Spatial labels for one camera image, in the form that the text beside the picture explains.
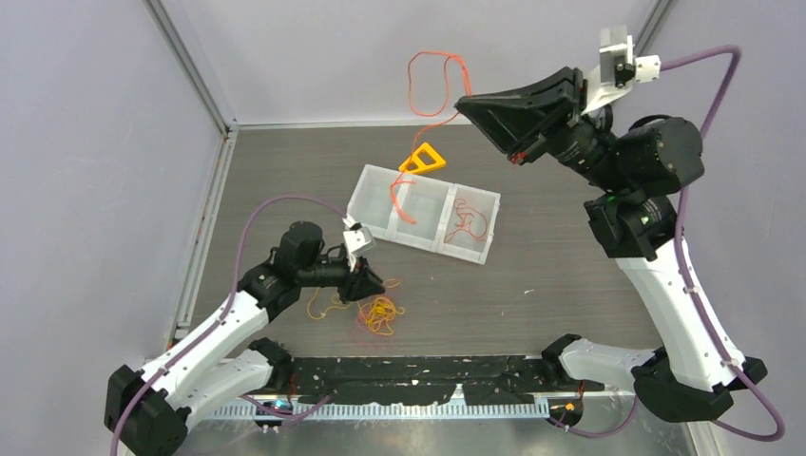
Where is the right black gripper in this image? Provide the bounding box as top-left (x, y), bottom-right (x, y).
top-left (453, 66), bottom-right (628, 193)

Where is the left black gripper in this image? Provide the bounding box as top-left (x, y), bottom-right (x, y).
top-left (297, 251), bottom-right (385, 303)

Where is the pink cable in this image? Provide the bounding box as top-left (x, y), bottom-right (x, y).
top-left (355, 301), bottom-right (392, 334)

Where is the yellow cable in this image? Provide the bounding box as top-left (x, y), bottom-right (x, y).
top-left (305, 277), bottom-right (407, 337)

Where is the dark red-orange cable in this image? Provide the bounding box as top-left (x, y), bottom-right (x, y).
top-left (443, 199), bottom-right (491, 245)

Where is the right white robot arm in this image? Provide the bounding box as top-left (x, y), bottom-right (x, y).
top-left (455, 59), bottom-right (766, 423)

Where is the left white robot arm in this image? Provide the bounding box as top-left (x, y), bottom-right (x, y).
top-left (104, 218), bottom-right (385, 455)

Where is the yellow triangular plastic piece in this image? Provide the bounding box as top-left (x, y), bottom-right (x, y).
top-left (398, 142), bottom-right (448, 175)

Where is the white three-compartment tray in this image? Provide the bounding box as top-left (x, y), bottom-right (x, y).
top-left (347, 164), bottom-right (501, 265)

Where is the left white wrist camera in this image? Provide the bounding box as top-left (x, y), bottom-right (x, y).
top-left (343, 215), bottom-right (376, 257)

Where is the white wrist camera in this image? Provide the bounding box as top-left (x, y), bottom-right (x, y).
top-left (581, 25), bottom-right (661, 114)
top-left (343, 215), bottom-right (376, 257)

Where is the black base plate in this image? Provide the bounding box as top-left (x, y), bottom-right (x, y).
top-left (268, 355), bottom-right (578, 406)

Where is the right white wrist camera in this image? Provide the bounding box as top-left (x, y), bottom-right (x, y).
top-left (581, 25), bottom-right (661, 114)

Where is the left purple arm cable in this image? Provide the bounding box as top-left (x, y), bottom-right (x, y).
top-left (107, 195), bottom-right (354, 456)

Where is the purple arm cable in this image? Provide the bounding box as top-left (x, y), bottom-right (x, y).
top-left (547, 45), bottom-right (786, 443)
top-left (107, 195), bottom-right (354, 456)

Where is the white slotted cable duct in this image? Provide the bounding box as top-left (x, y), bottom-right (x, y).
top-left (207, 398), bottom-right (556, 421)

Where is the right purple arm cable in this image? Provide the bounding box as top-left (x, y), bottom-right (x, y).
top-left (547, 45), bottom-right (786, 443)

